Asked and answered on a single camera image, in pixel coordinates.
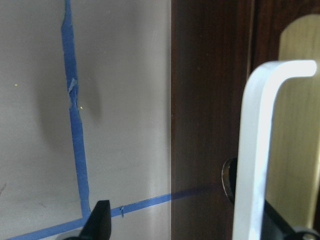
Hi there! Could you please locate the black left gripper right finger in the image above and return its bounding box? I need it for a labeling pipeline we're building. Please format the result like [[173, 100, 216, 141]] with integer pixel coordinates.
[[260, 200, 296, 240]]

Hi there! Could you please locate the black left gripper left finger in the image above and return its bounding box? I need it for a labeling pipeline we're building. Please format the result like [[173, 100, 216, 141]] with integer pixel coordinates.
[[77, 200, 111, 240]]

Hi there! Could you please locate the dark wooden drawer cabinet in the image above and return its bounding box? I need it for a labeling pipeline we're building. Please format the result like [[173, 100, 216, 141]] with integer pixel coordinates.
[[171, 0, 320, 240]]

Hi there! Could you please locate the light wooden drawer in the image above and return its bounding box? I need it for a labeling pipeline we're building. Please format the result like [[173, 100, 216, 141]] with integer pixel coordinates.
[[266, 14, 320, 231]]

